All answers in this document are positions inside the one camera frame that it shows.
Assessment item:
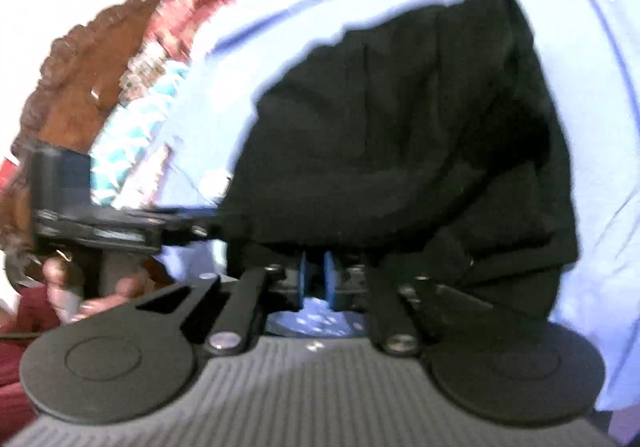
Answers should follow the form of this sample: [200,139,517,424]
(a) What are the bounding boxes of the black pants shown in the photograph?
[217,0,581,323]

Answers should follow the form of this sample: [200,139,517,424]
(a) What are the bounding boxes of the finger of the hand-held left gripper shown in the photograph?
[161,208,227,247]

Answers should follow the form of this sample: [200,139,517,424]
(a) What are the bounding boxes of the carved brown wooden headboard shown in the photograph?
[10,0,193,163]

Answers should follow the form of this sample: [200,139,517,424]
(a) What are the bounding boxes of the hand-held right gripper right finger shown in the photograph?
[323,252,494,356]

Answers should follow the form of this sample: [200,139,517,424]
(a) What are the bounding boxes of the blue printed bedsheet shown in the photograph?
[90,0,640,428]

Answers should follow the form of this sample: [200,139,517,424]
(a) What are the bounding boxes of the dark red clothing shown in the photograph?
[0,284,68,433]

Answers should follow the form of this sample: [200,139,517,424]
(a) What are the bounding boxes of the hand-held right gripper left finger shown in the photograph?
[137,251,307,356]

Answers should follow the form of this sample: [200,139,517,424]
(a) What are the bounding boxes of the person's left hand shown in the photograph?
[42,257,152,326]

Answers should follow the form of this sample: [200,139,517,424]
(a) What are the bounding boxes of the teal white patterned cloth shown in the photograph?
[90,60,193,208]

